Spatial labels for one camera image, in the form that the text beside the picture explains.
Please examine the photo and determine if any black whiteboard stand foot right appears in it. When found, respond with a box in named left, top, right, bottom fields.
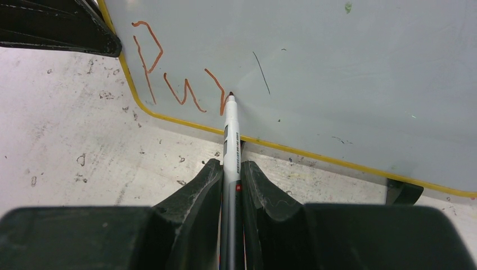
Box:
left=385, top=178, right=424, bottom=205

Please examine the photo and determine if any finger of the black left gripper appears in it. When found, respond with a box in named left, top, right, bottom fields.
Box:
left=1, top=0, right=122, bottom=57

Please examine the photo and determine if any red capped whiteboard marker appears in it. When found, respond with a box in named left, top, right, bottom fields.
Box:
left=219, top=92, right=245, bottom=269

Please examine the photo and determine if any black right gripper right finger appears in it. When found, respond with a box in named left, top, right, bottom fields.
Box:
left=241, top=161, right=476, bottom=269

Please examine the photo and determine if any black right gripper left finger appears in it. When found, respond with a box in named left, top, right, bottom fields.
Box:
left=1, top=159, right=223, bottom=269

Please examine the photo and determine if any yellow framed whiteboard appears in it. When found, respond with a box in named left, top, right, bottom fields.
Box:
left=98, top=1, right=476, bottom=198

